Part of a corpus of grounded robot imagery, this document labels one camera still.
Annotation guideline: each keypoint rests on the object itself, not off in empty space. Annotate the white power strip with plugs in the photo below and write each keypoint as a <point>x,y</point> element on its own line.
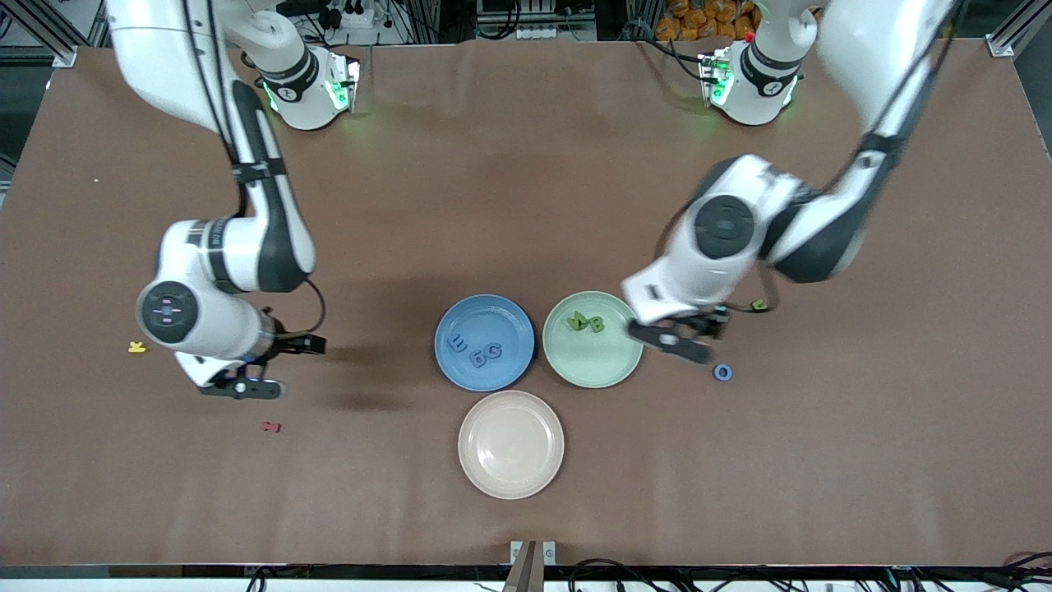
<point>345,15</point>

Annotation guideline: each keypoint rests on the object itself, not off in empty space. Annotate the green plate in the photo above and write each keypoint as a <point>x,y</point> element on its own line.
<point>592,362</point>

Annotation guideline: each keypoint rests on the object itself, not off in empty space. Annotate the green letter B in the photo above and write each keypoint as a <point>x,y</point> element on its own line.
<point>597,326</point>

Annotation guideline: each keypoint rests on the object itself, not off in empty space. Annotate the beige plate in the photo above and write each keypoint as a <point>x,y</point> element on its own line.
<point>509,444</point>

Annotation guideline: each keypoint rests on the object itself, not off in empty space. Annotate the brown table cover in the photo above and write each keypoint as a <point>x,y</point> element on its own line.
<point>526,205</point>

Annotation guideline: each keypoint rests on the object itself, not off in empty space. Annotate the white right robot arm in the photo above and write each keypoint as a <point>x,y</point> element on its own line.
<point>238,247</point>

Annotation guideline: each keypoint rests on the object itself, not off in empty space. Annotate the aluminium frame profile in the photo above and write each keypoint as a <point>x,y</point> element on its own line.
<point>41,33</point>
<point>1015,33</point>

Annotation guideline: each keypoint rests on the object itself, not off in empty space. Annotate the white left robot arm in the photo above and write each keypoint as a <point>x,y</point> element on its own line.
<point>863,49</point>

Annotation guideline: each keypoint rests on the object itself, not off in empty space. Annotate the bag of oranges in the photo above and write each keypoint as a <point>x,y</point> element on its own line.
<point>699,20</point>

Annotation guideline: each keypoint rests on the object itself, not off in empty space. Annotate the blue letter E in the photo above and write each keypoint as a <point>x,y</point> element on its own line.
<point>456,343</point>

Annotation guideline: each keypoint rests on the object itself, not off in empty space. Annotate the green letter N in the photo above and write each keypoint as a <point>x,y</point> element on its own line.
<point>574,321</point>

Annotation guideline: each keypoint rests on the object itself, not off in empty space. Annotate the metal table edge bracket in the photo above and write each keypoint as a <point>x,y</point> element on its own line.
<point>532,552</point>

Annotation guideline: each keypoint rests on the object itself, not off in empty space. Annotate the blue plate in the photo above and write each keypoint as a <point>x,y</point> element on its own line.
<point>493,316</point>

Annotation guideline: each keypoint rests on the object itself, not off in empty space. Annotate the blue letter G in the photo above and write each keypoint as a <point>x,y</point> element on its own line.
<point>486,353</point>

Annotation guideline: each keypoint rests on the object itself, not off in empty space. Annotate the blue letter O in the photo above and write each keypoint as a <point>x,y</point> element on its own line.
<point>717,372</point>

